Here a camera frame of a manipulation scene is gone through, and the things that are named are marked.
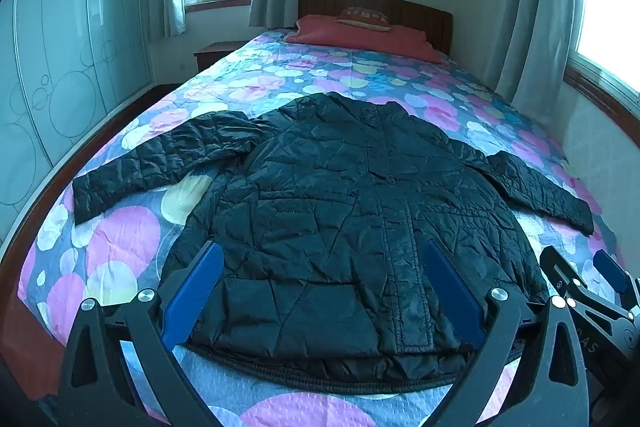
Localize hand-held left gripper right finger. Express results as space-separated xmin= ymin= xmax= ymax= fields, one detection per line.
xmin=422 ymin=239 xmax=593 ymax=427

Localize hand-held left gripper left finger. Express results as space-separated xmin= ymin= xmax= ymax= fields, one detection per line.
xmin=57 ymin=241 xmax=226 ymax=427

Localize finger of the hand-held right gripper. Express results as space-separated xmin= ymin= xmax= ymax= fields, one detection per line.
xmin=593 ymin=251 xmax=640 ymax=309
xmin=540 ymin=246 xmax=588 ymax=304

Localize black quilted jacket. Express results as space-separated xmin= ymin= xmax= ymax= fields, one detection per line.
xmin=72 ymin=92 xmax=596 ymax=394

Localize floral circle print bedspread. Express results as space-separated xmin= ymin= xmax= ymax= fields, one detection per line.
xmin=17 ymin=27 xmax=626 ymax=427

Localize wooden nightstand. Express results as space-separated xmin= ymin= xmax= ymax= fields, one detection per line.
xmin=194 ymin=41 xmax=247 ymax=72

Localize glass door wardrobe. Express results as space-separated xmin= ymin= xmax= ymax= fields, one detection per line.
xmin=0 ymin=0 xmax=151 ymax=253

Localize wooden headboard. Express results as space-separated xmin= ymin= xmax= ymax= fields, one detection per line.
xmin=298 ymin=0 xmax=454 ymax=58

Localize small red patterned pillow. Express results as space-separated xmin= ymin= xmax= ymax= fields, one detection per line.
xmin=336 ymin=6 xmax=392 ymax=30

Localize wooden bed side rail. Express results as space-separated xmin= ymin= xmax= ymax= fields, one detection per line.
xmin=0 ymin=84 xmax=176 ymax=278

